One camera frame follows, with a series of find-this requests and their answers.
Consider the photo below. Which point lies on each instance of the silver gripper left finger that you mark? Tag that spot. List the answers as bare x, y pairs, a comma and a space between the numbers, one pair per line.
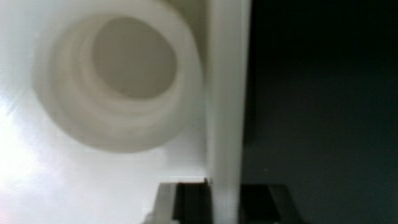
182, 204

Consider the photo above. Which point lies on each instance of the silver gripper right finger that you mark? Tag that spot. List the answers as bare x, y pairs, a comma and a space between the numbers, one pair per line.
267, 205

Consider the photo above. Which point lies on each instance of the white square table top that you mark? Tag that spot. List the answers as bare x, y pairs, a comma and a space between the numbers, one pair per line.
122, 109

